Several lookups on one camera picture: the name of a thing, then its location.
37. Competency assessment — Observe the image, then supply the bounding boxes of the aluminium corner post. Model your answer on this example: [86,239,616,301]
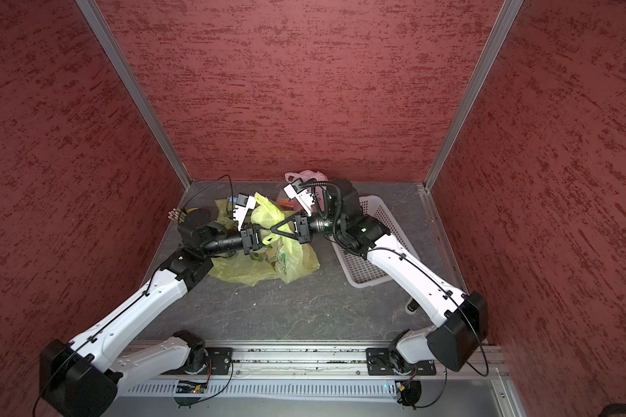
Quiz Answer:
[424,0,523,194]
[76,0,192,189]

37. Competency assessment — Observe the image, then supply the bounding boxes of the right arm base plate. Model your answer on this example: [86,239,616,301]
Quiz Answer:
[365,347,438,376]

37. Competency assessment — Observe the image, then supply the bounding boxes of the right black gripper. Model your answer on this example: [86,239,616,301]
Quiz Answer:
[272,207,347,243]

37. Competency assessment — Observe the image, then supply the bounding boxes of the yellow pencil cup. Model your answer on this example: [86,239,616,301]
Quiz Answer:
[168,208,196,223]

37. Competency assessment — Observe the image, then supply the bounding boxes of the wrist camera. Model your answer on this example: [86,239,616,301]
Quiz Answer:
[283,179,315,215]
[232,193,257,230]

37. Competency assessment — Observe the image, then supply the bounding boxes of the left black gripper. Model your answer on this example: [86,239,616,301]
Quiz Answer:
[201,220,280,255]

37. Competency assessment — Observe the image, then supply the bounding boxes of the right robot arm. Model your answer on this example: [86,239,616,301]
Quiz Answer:
[271,180,489,372]

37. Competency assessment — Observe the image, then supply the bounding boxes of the white plastic basket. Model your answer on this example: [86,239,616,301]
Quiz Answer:
[329,195,421,289]

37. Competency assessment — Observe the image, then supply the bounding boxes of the pink plastic bag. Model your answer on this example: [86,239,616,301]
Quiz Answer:
[283,170,328,210]

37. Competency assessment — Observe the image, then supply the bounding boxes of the green plastic bag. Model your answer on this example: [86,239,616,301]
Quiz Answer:
[250,193,320,283]
[210,199,283,287]

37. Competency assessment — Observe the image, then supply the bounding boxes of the left aluminium corner post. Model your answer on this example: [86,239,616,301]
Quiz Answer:
[76,0,192,189]

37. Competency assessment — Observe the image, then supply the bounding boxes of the aluminium front rail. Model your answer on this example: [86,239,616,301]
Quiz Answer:
[206,341,511,381]

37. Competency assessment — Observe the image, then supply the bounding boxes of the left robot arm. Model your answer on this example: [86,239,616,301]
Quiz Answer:
[39,208,268,416]

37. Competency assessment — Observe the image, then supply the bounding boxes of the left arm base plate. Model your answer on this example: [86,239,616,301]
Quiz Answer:
[164,347,233,376]

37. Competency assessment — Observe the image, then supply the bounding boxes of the right aluminium corner post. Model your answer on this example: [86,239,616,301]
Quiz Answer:
[424,0,523,194]

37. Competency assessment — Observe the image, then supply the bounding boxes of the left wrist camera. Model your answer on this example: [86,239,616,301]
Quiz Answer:
[232,193,257,230]

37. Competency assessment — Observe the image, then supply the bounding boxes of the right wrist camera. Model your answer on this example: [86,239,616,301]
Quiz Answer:
[283,179,315,215]

